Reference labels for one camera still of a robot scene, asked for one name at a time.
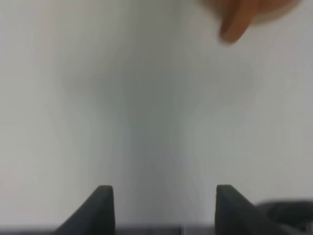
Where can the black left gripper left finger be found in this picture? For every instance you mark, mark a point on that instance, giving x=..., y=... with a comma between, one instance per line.
x=94, y=217

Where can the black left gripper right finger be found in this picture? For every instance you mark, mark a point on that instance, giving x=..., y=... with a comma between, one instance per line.
x=235, y=215

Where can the brown clay teapot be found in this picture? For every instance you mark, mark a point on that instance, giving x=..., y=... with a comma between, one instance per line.
x=237, y=15

